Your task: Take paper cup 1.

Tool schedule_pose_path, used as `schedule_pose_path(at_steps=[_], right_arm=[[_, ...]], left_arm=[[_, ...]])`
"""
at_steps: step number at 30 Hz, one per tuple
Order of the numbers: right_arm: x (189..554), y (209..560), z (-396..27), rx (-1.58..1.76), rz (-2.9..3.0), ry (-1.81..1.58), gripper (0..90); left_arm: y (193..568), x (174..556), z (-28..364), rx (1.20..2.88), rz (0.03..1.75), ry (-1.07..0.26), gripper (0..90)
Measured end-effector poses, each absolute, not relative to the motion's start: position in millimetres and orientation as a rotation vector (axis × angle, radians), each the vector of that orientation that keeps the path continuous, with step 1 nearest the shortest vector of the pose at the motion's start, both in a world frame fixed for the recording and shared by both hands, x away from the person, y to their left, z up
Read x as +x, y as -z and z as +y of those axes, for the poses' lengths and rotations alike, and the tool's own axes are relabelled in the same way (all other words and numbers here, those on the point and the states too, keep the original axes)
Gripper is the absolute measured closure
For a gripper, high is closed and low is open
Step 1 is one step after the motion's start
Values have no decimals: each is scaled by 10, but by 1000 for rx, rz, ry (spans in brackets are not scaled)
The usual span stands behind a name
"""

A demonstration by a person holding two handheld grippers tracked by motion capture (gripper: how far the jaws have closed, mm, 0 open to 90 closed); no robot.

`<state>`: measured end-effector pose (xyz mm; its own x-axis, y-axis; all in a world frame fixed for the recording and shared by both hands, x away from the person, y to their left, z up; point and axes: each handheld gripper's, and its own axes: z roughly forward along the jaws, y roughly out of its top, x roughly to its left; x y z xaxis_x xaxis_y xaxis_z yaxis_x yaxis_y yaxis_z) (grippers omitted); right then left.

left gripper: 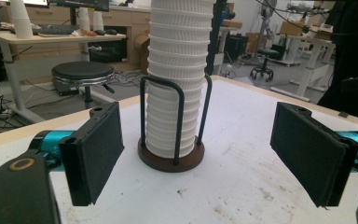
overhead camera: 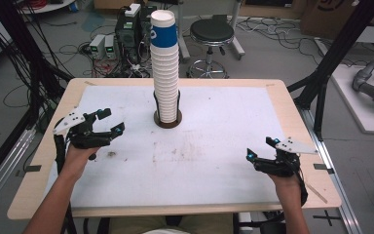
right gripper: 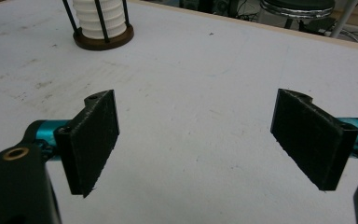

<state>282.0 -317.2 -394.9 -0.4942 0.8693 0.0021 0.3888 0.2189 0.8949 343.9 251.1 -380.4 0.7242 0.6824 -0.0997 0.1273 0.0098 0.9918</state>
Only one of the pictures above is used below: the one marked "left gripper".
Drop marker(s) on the cup holder with wooden base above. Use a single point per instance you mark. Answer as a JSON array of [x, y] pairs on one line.
[[167, 165]]

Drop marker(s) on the white table mat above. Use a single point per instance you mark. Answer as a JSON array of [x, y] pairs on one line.
[[239, 174]]

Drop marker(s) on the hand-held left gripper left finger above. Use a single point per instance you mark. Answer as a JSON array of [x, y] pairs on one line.
[[93, 155]]

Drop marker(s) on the white desk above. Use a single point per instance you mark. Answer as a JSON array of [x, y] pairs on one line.
[[313, 67]]

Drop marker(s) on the stack of paper cups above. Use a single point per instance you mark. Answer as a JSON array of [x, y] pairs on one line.
[[177, 46]]

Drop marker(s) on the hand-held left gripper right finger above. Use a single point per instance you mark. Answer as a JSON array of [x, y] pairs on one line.
[[310, 155]]

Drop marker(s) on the black round stool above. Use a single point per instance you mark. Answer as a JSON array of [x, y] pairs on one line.
[[82, 70]]

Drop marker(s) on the black metal frame post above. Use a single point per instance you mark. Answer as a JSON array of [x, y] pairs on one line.
[[216, 31]]

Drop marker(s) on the tall white cup stack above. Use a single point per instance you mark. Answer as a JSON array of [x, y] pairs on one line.
[[21, 21]]

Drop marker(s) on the short white cup stack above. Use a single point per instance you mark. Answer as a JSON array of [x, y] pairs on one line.
[[84, 20], [98, 21]]

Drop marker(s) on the black wheeled office stool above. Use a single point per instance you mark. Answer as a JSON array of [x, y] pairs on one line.
[[262, 70]]

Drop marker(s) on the light wooden desk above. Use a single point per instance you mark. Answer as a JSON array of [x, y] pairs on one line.
[[112, 36]]

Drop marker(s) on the black keyboard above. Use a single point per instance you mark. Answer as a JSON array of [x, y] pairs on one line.
[[56, 29]]

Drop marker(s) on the cardboard box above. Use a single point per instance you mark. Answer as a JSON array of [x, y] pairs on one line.
[[292, 28]]

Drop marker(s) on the black computer mouse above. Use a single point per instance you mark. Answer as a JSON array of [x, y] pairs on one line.
[[111, 31]]

